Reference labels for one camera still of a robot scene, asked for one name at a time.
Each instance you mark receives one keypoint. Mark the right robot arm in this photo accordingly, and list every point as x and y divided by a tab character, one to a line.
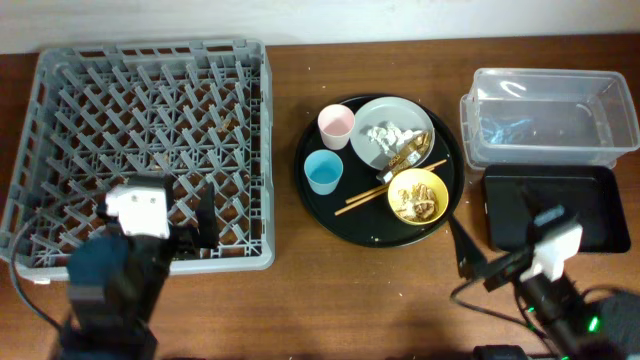
601	322

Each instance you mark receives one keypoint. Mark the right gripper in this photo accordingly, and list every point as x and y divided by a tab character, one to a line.
469	259

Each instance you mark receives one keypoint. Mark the wooden chopstick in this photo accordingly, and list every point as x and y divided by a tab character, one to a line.
430	166
352	206

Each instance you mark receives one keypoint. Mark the gold snack wrapper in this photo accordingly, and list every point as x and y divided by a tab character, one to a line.
413	153

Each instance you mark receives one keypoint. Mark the upper wooden chopstick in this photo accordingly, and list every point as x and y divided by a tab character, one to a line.
430	166

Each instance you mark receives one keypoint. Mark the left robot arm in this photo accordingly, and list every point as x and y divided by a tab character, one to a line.
116	277

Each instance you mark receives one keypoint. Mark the food scraps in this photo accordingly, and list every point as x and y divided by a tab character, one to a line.
418	204

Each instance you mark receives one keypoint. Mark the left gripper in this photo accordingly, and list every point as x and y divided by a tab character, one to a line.
188	244

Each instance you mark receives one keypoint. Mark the black rectangular tray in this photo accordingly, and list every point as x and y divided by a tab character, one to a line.
591	191

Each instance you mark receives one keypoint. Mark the yellow bowl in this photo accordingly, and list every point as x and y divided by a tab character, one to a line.
410	177

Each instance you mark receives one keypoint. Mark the blue cup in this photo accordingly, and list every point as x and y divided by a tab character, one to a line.
323	170

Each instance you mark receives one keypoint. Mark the lower wooden chopstick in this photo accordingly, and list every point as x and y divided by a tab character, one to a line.
352	206

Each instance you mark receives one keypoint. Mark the grey dishwasher rack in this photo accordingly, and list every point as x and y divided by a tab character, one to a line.
199	112

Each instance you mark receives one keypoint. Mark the grey plate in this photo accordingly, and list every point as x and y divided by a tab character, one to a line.
405	114

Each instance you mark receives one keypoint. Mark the white tissue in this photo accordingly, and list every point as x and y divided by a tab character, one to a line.
390	138

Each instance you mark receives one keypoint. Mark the round black tray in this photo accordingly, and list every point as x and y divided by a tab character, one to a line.
358	210

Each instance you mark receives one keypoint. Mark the clear plastic bin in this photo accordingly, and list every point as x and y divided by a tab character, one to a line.
547	117

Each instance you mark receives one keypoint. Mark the pink cup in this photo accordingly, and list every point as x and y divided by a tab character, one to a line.
336	123

